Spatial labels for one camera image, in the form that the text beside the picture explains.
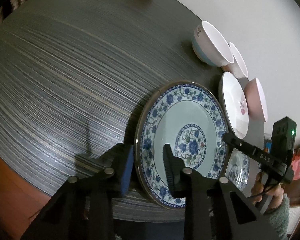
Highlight pink bowl white inside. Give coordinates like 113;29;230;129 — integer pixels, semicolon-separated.
244;77;268;122

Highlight right hand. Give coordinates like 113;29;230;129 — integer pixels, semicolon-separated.
250;172;284;210

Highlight blue floral porcelain plate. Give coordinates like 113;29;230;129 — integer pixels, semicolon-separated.
135;81;228;209

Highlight white plate pink flowers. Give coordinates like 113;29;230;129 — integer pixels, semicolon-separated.
219;72;249;139

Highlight white bowl blue base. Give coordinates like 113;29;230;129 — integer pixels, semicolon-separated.
192;21;234;67

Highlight white rabbit print bowl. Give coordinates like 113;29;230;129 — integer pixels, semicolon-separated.
222;42;249;79

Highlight grey fuzzy right sleeve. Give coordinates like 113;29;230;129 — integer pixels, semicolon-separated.
264;193;289;239

